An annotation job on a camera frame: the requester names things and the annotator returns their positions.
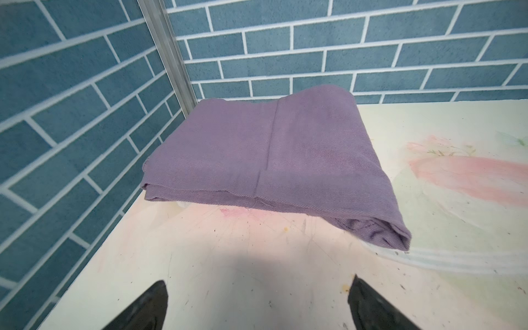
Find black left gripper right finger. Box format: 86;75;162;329
347;275;419;330

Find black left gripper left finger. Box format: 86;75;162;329
103;280;169;330

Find purple trousers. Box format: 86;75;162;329
141;85;412;251

